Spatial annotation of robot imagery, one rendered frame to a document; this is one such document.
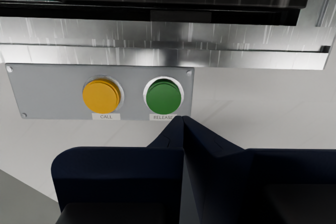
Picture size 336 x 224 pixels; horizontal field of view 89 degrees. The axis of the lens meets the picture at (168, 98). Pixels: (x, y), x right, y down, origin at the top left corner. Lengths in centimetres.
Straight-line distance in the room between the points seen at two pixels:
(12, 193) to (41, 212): 32
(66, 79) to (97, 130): 16
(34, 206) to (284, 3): 226
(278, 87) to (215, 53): 19
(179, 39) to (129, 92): 8
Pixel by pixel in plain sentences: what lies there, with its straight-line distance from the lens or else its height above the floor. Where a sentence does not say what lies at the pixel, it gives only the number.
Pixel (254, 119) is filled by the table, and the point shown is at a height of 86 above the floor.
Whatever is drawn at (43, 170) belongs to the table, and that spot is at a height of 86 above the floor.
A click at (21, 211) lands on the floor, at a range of 237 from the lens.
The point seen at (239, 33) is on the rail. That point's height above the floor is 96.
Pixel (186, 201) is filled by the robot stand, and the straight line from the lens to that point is 26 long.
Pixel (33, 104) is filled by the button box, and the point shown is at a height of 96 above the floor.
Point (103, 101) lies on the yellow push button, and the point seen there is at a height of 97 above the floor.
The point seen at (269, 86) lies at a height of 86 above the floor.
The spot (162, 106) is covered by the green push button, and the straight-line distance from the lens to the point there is 19.
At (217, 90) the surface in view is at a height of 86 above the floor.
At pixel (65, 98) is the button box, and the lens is 23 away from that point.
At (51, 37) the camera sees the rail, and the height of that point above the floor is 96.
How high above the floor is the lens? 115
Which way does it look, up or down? 69 degrees down
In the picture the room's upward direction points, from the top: 176 degrees clockwise
